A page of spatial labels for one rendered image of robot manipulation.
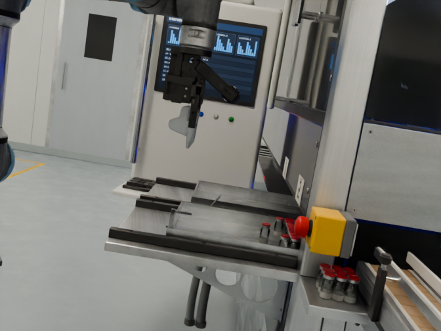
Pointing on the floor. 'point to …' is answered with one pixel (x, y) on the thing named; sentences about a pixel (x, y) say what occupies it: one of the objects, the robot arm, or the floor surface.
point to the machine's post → (339, 136)
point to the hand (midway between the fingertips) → (191, 143)
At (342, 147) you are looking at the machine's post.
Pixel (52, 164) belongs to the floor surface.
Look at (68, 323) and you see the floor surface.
